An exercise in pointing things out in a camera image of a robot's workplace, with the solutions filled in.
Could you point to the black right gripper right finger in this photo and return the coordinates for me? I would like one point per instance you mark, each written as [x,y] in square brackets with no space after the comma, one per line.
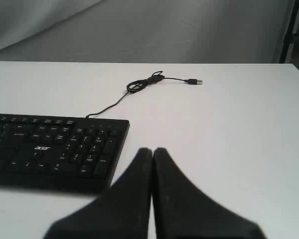
[182,211]

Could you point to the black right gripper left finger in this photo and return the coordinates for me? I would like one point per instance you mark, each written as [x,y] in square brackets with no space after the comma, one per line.
[121,212]

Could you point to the black acer keyboard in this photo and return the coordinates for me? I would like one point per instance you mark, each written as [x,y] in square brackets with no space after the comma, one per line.
[77,155]

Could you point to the grey backdrop cloth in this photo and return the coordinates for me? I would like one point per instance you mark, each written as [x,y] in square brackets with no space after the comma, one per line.
[144,31]

